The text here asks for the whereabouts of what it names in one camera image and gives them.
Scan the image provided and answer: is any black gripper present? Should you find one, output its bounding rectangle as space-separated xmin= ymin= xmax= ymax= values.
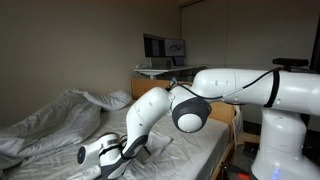
xmin=134 ymin=146 xmax=152 ymax=166

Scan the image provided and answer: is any mattress with white fitted sheet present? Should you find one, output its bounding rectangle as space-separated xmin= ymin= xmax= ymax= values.
xmin=0 ymin=99 xmax=232 ymax=180

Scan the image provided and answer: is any folded white towel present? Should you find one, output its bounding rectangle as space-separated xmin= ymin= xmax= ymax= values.
xmin=64 ymin=164 xmax=103 ymax=180

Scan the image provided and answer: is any crumpled white duvet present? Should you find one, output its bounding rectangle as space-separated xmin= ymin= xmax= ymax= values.
xmin=0 ymin=87 xmax=133 ymax=169

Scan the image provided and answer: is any white desk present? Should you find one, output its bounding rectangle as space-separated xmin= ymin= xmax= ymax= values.
xmin=134 ymin=64 xmax=208 ymax=80

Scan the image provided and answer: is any grey box on desk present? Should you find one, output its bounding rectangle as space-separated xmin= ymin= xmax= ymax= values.
xmin=151 ymin=58 xmax=173 ymax=70

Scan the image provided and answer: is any black equipment with red light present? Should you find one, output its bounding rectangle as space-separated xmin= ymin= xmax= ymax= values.
xmin=219 ymin=141 xmax=262 ymax=180

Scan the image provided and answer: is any hanging white cloth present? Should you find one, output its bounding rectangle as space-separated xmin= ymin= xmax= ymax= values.
xmin=232 ymin=105 xmax=244 ymax=149

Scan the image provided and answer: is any large dark computer monitor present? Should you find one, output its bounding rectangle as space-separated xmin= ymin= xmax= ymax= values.
xmin=143 ymin=32 xmax=166 ymax=58

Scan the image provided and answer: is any small computer monitor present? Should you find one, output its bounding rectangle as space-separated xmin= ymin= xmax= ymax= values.
xmin=163 ymin=38 xmax=187 ymax=58

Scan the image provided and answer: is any wooden bed side rail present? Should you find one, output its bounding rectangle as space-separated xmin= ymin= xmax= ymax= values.
xmin=210 ymin=139 xmax=234 ymax=180

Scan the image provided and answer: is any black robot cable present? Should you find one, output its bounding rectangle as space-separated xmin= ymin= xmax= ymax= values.
xmin=165 ymin=66 xmax=284 ymax=101

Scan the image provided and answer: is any black strap on arm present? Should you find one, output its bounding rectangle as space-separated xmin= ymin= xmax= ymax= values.
xmin=264 ymin=69 xmax=281 ymax=108

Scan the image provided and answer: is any black camera on stand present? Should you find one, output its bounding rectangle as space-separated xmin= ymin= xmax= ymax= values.
xmin=272 ymin=57 xmax=310 ymax=72

